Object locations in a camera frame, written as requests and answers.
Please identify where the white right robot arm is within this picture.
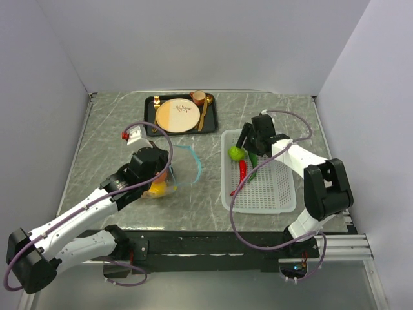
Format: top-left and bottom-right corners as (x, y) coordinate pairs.
(237, 111), (354, 257)

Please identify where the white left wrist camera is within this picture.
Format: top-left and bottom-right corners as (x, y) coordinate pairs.
(121, 125), (151, 149)

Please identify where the white plastic basket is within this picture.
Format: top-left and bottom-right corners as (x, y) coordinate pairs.
(221, 129), (296, 214)

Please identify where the aluminium frame rail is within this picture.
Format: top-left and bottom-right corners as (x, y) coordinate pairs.
(277, 212), (375, 262)

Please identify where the orange tangerine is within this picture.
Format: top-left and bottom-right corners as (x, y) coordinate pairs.
(154, 172), (168, 183)

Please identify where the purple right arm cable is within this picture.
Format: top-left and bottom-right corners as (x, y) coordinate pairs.
(229, 110), (327, 282)

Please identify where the yellow apple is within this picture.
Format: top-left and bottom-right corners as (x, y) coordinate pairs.
(148, 181), (168, 198)

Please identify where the green cabbage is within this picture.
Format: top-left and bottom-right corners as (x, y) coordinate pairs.
(228, 145), (245, 162)

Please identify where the gold fork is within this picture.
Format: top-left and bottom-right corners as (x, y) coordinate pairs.
(152, 96), (161, 133)

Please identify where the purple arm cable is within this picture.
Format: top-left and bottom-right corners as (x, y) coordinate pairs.
(229, 110), (327, 282)
(2, 121), (173, 291)

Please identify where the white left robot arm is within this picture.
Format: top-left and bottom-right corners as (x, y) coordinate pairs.
(3, 145), (173, 294)

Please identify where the orange ceramic cup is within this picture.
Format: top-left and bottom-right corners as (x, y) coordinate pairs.
(190, 90), (207, 106)

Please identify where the cream and orange plate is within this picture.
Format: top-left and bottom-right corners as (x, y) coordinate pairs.
(156, 98), (201, 133)

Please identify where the gold spoon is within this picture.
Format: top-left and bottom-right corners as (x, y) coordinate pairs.
(206, 94), (213, 105)

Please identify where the green chili pepper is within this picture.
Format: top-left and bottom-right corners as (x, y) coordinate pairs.
(247, 152), (258, 183)

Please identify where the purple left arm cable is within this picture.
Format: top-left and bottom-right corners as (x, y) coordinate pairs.
(2, 121), (173, 291)

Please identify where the clear zip top bag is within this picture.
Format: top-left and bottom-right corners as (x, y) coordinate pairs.
(142, 145), (202, 199)

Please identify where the gold knife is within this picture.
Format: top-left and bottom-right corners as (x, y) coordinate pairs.
(197, 96), (208, 132)

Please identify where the red chili pepper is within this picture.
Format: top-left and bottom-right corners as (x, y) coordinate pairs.
(230, 160), (247, 196)

